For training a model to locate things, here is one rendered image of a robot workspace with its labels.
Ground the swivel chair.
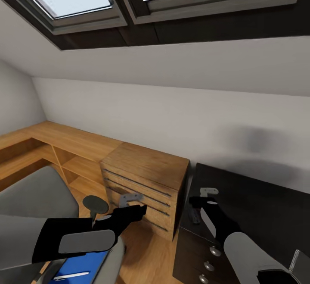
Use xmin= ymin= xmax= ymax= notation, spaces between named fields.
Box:
xmin=0 ymin=166 xmax=127 ymax=284

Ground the mouse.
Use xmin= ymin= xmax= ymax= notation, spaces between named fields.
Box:
xmin=189 ymin=208 xmax=201 ymax=223

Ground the folder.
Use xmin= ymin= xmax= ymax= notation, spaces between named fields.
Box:
xmin=48 ymin=250 xmax=109 ymax=284

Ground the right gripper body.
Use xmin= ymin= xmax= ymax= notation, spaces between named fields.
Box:
xmin=192 ymin=196 xmax=216 ymax=209

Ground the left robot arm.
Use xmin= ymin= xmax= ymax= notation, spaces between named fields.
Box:
xmin=0 ymin=192 xmax=147 ymax=270

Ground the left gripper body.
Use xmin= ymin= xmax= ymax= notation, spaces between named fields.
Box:
xmin=113 ymin=204 xmax=142 ymax=227

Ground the notebook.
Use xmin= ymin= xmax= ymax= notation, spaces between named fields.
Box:
xmin=289 ymin=250 xmax=310 ymax=284

